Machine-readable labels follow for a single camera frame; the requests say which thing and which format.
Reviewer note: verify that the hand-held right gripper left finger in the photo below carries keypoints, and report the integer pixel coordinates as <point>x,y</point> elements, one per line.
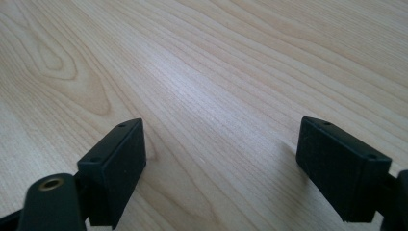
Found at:
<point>115,173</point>

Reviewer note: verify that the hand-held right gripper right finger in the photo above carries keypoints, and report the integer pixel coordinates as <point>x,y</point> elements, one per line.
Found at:
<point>340,173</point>

